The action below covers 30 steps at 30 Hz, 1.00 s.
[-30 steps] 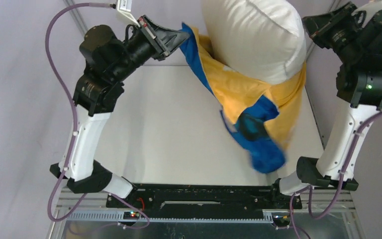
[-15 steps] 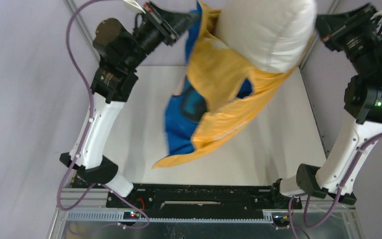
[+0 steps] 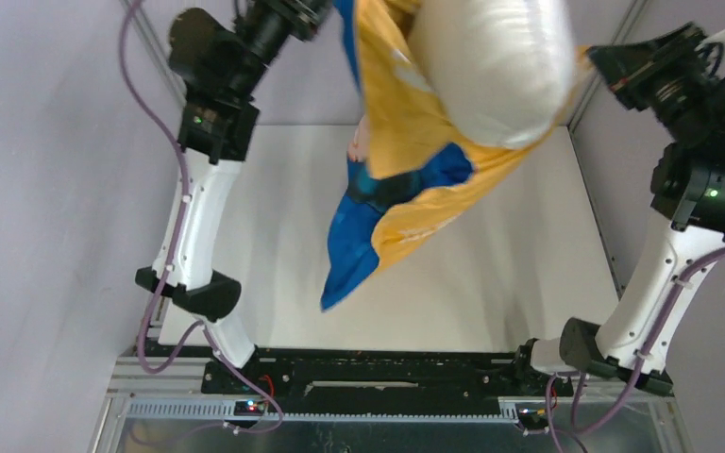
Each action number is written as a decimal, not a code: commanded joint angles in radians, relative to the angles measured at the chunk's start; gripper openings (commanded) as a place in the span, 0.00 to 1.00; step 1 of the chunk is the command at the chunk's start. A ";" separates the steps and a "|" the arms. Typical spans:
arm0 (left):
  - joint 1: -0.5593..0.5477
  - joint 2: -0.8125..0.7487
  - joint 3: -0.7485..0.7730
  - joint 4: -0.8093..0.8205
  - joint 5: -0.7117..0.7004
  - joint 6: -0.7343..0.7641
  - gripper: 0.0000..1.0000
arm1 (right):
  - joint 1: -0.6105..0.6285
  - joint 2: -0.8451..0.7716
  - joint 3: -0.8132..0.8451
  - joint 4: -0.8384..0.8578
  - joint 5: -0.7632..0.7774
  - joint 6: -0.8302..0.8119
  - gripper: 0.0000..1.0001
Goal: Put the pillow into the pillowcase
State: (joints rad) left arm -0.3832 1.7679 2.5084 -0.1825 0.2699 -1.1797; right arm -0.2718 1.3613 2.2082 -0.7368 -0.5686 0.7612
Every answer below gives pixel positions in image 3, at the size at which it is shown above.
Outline aluminium frame rail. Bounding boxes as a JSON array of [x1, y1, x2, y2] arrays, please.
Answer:
[[91, 349, 692, 452]]

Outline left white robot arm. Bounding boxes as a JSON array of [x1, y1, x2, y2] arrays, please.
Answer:
[[135, 1, 332, 394]]

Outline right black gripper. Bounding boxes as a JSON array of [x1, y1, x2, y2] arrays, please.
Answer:
[[589, 20, 721, 143]]

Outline yellow and blue pillowcase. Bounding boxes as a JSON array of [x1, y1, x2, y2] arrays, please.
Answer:
[[320, 1, 586, 310]]

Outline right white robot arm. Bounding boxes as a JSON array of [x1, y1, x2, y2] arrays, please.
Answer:
[[511, 23, 725, 396]]

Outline white pillow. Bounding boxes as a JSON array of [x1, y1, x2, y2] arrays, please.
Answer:
[[408, 0, 578, 149]]

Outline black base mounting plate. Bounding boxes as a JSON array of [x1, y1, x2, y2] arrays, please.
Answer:
[[201, 347, 549, 417]]

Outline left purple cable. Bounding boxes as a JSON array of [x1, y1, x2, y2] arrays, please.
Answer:
[[117, 0, 285, 436]]

